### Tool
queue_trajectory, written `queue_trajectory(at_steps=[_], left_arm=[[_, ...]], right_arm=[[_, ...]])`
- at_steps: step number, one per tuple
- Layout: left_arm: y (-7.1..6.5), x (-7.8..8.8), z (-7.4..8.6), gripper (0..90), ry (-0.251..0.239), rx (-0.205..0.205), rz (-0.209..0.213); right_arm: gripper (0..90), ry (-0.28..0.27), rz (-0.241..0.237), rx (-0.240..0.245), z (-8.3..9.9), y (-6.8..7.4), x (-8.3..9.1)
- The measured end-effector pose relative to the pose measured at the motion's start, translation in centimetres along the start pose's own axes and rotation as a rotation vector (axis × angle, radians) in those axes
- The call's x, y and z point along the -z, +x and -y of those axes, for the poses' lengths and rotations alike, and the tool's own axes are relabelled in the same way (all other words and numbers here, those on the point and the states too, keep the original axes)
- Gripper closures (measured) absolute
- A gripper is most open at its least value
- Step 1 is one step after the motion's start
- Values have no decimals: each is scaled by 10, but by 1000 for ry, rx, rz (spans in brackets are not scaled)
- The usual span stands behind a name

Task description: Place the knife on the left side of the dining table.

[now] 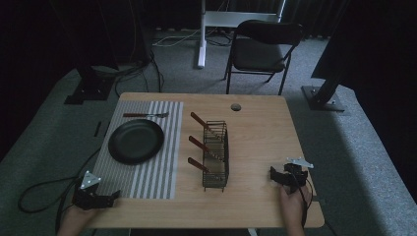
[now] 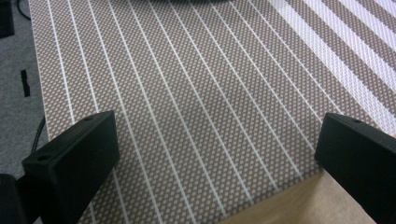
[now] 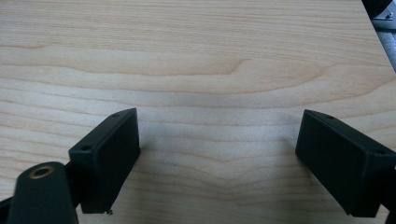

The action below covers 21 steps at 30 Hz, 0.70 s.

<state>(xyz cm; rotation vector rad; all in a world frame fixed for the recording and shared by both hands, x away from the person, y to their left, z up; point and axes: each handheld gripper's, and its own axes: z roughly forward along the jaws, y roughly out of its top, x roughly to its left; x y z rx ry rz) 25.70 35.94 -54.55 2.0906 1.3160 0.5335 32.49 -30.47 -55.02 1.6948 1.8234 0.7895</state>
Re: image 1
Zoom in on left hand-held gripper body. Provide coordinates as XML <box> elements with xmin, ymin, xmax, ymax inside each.
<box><xmin>72</xmin><ymin>170</ymin><xmax>114</xmax><ymax>211</ymax></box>

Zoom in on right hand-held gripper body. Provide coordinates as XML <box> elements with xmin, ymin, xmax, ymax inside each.
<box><xmin>280</xmin><ymin>156</ymin><xmax>315</xmax><ymax>195</ymax></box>

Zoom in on person's left hand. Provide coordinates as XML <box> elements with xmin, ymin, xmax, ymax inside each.
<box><xmin>56</xmin><ymin>206</ymin><xmax>100</xmax><ymax>236</ymax></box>

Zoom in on person's right hand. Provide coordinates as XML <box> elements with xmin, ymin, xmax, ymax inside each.
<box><xmin>278</xmin><ymin>184</ymin><xmax>312</xmax><ymax>236</ymax></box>

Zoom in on grey striped placemat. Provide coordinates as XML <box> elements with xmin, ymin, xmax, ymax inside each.
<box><xmin>89</xmin><ymin>99</ymin><xmax>185</xmax><ymax>201</ymax></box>

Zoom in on black round plate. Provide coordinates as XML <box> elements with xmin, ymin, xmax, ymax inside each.
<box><xmin>107</xmin><ymin>118</ymin><xmax>165</xmax><ymax>166</ymax></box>

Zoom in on black stand with bolted base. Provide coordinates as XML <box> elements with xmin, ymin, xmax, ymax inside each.
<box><xmin>301</xmin><ymin>70</ymin><xmax>346</xmax><ymax>113</ymax></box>

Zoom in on black folding chair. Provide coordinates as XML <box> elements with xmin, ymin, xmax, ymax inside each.
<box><xmin>223</xmin><ymin>19</ymin><xmax>305</xmax><ymax>96</ymax></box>

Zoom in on dark curtain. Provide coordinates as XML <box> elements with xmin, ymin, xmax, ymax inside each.
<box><xmin>310</xmin><ymin>0</ymin><xmax>417</xmax><ymax>109</ymax></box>

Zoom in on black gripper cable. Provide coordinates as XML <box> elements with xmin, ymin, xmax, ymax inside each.
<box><xmin>17</xmin><ymin>147</ymin><xmax>102</xmax><ymax>236</ymax></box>
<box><xmin>293</xmin><ymin>172</ymin><xmax>315</xmax><ymax>229</ymax></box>

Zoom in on black wire cutlery rack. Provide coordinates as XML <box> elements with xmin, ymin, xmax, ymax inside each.
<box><xmin>202</xmin><ymin>120</ymin><xmax>230</xmax><ymax>193</ymax></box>

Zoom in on red-handled cutlery piece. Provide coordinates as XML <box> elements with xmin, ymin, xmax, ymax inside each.
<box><xmin>190</xmin><ymin>111</ymin><xmax>224</xmax><ymax>140</ymax></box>
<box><xmin>187</xmin><ymin>156</ymin><xmax>211</xmax><ymax>174</ymax></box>
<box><xmin>188</xmin><ymin>135</ymin><xmax>226</xmax><ymax>162</ymax></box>

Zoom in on fork with red handle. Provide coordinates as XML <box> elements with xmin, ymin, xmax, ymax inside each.
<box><xmin>122</xmin><ymin>111</ymin><xmax>170</xmax><ymax>119</ymax></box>

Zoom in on black floor cables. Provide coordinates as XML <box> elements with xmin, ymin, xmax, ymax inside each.
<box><xmin>112</xmin><ymin>48</ymin><xmax>165</xmax><ymax>98</ymax></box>

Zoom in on white desk frame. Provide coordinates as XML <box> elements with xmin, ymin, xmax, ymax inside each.
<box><xmin>196</xmin><ymin>0</ymin><xmax>287</xmax><ymax>70</ymax></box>

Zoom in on white floor cable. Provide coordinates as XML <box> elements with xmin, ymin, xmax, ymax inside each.
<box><xmin>151</xmin><ymin>29</ymin><xmax>202</xmax><ymax>47</ymax></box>

